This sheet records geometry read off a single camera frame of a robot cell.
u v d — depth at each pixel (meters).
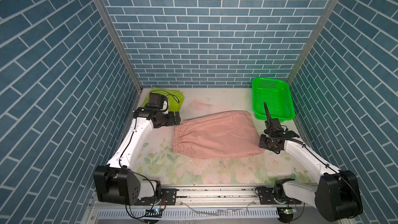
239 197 0.75
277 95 1.16
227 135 0.95
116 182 0.39
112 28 0.85
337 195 0.41
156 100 0.62
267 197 0.74
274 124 0.68
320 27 0.87
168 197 0.74
